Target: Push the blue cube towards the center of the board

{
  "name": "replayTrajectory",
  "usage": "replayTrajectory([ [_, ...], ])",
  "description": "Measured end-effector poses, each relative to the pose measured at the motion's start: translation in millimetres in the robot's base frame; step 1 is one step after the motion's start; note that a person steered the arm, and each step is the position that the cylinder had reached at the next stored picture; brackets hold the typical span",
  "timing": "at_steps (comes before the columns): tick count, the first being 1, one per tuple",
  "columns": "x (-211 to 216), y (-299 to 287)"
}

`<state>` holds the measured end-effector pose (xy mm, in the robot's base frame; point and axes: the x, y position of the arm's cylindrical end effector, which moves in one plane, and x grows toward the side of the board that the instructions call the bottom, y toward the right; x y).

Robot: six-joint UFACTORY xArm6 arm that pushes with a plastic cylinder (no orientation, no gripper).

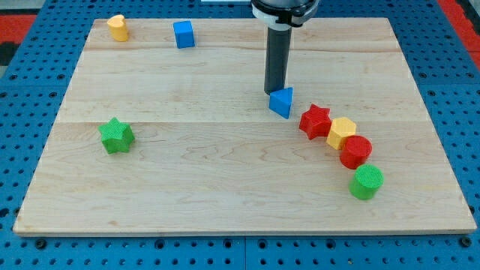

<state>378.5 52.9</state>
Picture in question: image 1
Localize light wooden board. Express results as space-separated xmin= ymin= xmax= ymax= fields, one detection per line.
xmin=13 ymin=18 xmax=477 ymax=237

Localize blue cube block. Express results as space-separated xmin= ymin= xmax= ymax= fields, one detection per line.
xmin=172 ymin=21 xmax=195 ymax=49

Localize blue triangle block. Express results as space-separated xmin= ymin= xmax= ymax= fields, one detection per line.
xmin=268 ymin=87 xmax=293 ymax=119

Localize red star block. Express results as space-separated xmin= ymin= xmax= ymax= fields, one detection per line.
xmin=299 ymin=103 xmax=332 ymax=140

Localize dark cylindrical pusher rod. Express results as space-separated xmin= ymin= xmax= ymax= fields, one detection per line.
xmin=264 ymin=28 xmax=292 ymax=95

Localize yellow hexagon block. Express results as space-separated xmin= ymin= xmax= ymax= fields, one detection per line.
xmin=326 ymin=117 xmax=357 ymax=150

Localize red cylinder block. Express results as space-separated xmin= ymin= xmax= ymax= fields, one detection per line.
xmin=340 ymin=135 xmax=373 ymax=170

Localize green star block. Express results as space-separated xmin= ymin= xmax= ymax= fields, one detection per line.
xmin=98 ymin=117 xmax=135 ymax=155

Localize green cylinder block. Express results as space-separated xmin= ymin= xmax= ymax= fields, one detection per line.
xmin=349 ymin=164 xmax=384 ymax=200

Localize yellow heart block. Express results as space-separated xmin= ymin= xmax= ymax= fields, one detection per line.
xmin=106 ymin=14 xmax=129 ymax=42

